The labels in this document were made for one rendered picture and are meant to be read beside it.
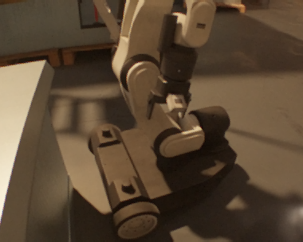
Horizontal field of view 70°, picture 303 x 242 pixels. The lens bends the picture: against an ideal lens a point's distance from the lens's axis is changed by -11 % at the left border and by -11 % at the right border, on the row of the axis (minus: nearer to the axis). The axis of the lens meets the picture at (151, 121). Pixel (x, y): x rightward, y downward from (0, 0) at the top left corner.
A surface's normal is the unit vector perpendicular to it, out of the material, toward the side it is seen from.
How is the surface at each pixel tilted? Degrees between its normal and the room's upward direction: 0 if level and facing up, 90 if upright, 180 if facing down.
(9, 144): 0
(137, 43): 90
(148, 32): 90
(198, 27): 90
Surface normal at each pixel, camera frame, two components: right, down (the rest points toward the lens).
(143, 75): 0.36, 0.55
